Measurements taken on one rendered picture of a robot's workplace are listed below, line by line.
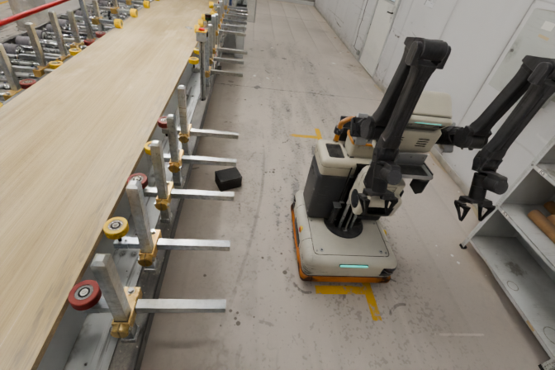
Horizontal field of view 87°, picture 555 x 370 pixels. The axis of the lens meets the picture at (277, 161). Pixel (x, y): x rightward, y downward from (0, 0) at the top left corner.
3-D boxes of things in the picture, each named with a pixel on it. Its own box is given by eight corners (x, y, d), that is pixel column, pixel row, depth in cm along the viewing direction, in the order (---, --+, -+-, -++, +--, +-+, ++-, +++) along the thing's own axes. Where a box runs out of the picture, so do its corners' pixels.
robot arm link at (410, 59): (445, 42, 89) (411, 38, 88) (455, 49, 85) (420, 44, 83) (392, 154, 115) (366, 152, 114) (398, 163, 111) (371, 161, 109)
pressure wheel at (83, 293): (101, 321, 90) (92, 304, 83) (73, 323, 89) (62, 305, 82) (111, 296, 96) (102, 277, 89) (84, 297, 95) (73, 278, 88)
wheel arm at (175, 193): (234, 197, 138) (234, 191, 135) (233, 202, 135) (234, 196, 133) (137, 192, 132) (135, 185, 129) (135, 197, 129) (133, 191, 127)
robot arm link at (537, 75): (568, 63, 94) (538, 59, 93) (584, 69, 90) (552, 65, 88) (489, 163, 121) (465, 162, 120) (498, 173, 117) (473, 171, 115)
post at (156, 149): (172, 221, 140) (161, 139, 111) (170, 227, 137) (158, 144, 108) (164, 221, 139) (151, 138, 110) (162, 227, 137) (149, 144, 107)
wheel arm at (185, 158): (236, 163, 157) (236, 158, 155) (235, 168, 155) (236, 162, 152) (152, 158, 151) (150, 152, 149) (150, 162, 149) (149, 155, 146)
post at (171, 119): (182, 189, 161) (175, 113, 132) (181, 194, 158) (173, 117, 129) (175, 189, 161) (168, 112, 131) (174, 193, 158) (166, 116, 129)
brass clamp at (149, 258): (163, 237, 119) (162, 229, 116) (154, 267, 108) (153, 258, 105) (147, 236, 118) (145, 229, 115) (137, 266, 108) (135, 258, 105)
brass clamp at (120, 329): (144, 294, 98) (142, 286, 95) (131, 338, 88) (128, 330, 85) (125, 294, 97) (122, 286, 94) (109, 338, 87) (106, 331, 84)
